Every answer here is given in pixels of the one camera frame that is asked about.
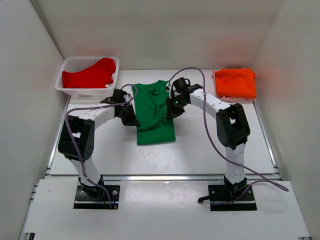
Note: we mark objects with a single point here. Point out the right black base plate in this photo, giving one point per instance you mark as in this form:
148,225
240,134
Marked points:
220,199

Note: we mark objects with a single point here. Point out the green t shirt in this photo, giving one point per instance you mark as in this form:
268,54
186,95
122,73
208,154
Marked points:
151,112

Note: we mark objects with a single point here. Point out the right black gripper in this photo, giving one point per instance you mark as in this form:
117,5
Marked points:
173,113

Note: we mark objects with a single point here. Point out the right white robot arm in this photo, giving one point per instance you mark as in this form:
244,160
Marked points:
232,126

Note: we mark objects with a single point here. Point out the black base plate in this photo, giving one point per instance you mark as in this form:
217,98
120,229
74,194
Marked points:
97,199
220,199

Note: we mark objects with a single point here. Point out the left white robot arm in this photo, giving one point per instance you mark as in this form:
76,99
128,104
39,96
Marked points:
77,139

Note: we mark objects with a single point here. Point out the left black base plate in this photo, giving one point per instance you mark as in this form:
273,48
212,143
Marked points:
97,199

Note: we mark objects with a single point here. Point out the white plastic basket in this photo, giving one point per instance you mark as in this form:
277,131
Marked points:
75,64

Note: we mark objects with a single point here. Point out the red t shirt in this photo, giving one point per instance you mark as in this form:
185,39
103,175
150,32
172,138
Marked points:
96,76

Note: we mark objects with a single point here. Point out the aluminium rail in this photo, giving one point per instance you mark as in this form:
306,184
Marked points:
170,177

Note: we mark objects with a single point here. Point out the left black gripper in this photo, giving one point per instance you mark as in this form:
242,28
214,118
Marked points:
132,120

